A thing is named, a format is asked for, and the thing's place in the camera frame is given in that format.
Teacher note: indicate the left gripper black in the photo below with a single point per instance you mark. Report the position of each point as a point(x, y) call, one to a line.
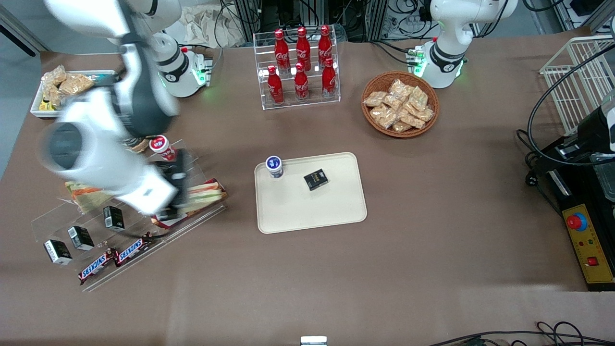
point(592, 130)

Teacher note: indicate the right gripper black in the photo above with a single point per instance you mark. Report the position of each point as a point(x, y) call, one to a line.
point(178, 179)

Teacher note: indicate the sandwich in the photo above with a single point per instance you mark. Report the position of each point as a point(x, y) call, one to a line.
point(89, 197)
point(206, 194)

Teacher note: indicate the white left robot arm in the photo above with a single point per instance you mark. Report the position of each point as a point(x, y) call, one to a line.
point(447, 53)

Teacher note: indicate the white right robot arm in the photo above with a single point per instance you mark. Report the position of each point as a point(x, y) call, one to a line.
point(96, 158)

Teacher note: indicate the cream plastic tray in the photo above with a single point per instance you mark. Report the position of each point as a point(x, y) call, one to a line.
point(312, 211)

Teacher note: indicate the red snack box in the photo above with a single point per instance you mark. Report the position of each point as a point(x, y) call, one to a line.
point(222, 188)

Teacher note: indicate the clear plastic container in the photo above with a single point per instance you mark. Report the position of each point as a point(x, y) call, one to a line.
point(606, 180)

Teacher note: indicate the red lid cup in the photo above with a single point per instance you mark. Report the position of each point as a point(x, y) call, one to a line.
point(161, 145)

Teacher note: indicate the black conveyor machine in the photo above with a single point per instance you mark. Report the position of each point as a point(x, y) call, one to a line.
point(576, 192)

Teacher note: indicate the Snickers chocolate bar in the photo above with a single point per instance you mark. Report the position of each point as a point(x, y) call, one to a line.
point(132, 250)
point(96, 266)

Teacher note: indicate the black box white label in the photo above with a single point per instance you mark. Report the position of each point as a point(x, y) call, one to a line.
point(80, 238)
point(114, 218)
point(57, 252)

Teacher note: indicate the red emergency stop button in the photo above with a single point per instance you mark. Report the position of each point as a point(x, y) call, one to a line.
point(573, 221)

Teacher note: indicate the blue lid yogurt cup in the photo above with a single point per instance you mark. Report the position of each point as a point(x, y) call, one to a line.
point(274, 166)

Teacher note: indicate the clear acrylic display stand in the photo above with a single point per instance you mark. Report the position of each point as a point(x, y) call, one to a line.
point(48, 230)

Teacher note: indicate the black box gold print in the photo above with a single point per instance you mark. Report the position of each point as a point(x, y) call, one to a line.
point(315, 179)

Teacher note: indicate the yellow control panel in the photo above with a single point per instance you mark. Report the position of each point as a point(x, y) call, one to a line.
point(598, 276)

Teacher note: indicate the red cola bottle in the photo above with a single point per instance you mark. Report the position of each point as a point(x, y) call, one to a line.
point(303, 45)
point(301, 84)
point(325, 43)
point(329, 79)
point(275, 86)
point(282, 48)

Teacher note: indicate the peanut snack bag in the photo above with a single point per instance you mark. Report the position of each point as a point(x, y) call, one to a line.
point(55, 96)
point(54, 77)
point(74, 84)

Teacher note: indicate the white plastic bin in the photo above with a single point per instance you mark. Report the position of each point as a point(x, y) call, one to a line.
point(43, 113)

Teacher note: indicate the yellow snack packet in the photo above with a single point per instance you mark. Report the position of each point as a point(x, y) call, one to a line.
point(44, 105)

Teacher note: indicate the clear packed snack bag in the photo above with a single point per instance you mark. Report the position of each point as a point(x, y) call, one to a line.
point(412, 119)
point(393, 102)
point(399, 88)
point(384, 115)
point(425, 114)
point(418, 97)
point(375, 98)
point(402, 126)

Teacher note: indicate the clear acrylic bottle rack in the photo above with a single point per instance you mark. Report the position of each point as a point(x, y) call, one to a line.
point(262, 53)

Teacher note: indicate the brown wicker basket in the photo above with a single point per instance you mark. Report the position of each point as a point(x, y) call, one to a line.
point(379, 82)

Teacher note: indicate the red rocker switch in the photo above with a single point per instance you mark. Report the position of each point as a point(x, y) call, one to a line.
point(592, 262)

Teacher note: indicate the aluminium frame rack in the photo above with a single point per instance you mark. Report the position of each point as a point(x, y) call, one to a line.
point(245, 19)

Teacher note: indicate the dark grey metal rail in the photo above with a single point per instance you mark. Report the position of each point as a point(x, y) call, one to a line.
point(17, 31)

